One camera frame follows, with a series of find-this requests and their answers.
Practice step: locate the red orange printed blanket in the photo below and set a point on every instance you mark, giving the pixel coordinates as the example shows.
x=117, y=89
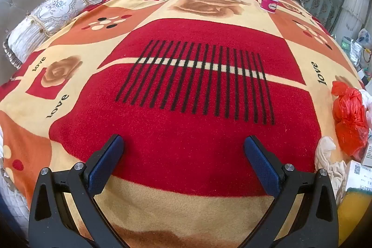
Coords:
x=189, y=134

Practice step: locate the white crumpled tissue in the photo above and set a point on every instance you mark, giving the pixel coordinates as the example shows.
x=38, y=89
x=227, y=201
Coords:
x=327, y=152

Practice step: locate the white printed carton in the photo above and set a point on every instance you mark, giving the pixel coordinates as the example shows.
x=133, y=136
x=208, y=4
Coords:
x=360, y=174

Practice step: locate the yellow green packet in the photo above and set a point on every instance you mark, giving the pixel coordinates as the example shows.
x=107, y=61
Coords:
x=356, y=210

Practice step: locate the silver foil bag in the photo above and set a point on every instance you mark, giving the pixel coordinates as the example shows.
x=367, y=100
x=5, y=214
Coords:
x=356, y=52

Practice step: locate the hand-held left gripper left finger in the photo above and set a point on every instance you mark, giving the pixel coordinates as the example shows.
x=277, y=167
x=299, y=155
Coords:
x=104, y=166

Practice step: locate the silver striped floral pillow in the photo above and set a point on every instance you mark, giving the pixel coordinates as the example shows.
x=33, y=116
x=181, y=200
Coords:
x=49, y=15

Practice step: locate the white lace drape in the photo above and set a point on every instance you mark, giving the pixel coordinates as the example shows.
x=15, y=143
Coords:
x=356, y=4

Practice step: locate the red plastic bag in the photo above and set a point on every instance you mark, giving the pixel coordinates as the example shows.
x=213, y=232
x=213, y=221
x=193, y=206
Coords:
x=347, y=114

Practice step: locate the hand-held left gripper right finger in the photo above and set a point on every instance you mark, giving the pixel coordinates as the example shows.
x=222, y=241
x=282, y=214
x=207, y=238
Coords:
x=263, y=166

